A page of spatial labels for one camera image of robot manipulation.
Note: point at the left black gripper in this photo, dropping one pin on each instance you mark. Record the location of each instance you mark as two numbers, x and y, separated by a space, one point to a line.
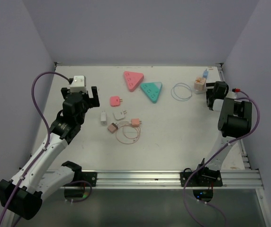
93 101

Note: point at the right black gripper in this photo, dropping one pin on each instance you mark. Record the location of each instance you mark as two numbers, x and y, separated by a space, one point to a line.
209 91

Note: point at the white square charger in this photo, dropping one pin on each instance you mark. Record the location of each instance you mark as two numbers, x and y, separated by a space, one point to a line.
103 118

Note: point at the white plug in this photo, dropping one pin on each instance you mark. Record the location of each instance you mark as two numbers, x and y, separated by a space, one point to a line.
119 115

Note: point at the beige pink charger plug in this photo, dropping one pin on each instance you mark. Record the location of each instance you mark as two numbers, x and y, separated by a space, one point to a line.
113 127

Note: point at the pink triangular socket adapter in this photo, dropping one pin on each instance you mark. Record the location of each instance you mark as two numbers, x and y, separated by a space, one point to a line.
133 79

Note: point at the orange plug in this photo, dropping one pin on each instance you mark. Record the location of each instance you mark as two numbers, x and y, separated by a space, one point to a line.
135 122

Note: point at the teal triangular socket adapter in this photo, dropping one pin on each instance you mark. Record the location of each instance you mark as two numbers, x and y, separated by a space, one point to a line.
152 90

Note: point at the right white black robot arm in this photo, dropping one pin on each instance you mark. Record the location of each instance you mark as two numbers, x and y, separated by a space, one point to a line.
234 122

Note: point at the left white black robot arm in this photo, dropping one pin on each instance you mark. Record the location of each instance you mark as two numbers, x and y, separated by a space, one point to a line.
25 192

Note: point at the blue small plug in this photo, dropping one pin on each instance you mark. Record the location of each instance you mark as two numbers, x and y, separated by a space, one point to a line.
205 74

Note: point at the white triangular adapter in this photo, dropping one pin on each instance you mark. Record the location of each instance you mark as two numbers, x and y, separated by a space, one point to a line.
197 92

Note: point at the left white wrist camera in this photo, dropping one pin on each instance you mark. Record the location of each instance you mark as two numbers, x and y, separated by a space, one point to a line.
78 84

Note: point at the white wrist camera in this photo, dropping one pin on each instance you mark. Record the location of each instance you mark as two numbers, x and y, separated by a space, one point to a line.
78 84
231 95

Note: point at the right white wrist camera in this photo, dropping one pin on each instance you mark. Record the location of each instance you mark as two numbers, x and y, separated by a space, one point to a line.
231 95

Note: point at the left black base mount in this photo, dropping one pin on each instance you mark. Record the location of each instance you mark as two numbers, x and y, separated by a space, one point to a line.
89 176

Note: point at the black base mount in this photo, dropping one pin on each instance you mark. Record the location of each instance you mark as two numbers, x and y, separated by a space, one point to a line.
203 178
89 176

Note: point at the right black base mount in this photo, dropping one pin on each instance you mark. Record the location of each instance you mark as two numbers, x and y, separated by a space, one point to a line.
203 178

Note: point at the aluminium front rail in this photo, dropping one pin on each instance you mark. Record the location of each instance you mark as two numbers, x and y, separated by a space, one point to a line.
237 179

